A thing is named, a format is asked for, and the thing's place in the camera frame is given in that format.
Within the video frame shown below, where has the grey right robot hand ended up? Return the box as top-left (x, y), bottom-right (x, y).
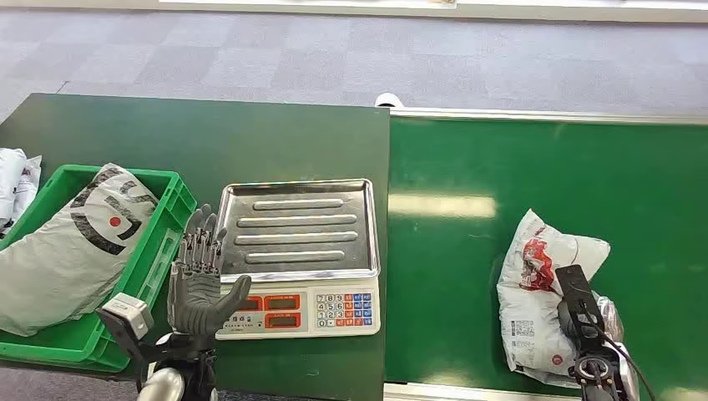
top-left (589, 293), bottom-right (626, 348)

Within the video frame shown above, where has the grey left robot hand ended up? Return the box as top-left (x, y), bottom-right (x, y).
top-left (167, 204), bottom-right (253, 339)

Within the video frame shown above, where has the white package with red print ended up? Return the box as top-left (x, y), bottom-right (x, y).
top-left (496, 208), bottom-right (613, 389)

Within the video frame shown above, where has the grey package with black print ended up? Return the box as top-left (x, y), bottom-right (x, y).
top-left (0, 162), bottom-right (160, 338)

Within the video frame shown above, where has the green conveyor belt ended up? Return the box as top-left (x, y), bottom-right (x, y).
top-left (383, 107), bottom-right (708, 401)

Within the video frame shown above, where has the white plastic package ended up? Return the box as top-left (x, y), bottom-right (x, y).
top-left (3, 155), bottom-right (43, 238)
top-left (0, 147), bottom-right (28, 224)

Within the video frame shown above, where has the green plastic crate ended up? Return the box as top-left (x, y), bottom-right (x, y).
top-left (0, 163), bottom-right (198, 373)

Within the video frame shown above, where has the electronic weighing scale steel tray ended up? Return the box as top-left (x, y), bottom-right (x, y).
top-left (214, 177), bottom-right (382, 342)

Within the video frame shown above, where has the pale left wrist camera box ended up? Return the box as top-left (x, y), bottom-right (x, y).
top-left (96, 292), bottom-right (155, 361)

